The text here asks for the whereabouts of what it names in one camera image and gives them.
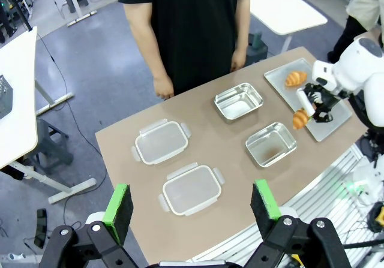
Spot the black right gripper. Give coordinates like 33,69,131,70
296,83,341,124

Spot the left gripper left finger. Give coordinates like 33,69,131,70
38,183,151,268

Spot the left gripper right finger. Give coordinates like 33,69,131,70
242,179,352,268

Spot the golden brown croissant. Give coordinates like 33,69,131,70
292,108,311,130
284,71,308,88

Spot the clear plastic clip lid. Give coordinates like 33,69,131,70
158,162,226,217
131,118,192,165

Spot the rectangular stainless steel container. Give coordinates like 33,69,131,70
245,122,298,168
213,82,264,121

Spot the person's left forearm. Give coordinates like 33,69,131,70
232,13,251,55

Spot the person's right forearm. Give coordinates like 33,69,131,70
127,25,169,80

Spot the person's left hand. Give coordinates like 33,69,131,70
230,49,248,71

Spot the person's right hand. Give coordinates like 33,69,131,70
152,76,175,100

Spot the perforated metal baking tray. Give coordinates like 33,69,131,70
263,57,353,143

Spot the black device on floor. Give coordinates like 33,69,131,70
34,207,49,250

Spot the white table with rounded corner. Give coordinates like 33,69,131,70
248,0,328,53

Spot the person in beige shirt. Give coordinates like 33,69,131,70
327,0,384,64

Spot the white table with grey basket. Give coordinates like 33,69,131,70
0,26,97,204

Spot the person in black t-shirt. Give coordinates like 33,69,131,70
118,0,259,97

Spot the grey perforated basket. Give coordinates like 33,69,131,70
0,75,14,121

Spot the black tripod pole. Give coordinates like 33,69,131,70
5,0,33,31

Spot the aluminium extrusion robot frame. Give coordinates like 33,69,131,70
185,143,384,268

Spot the black floor cable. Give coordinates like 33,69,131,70
37,32,108,224

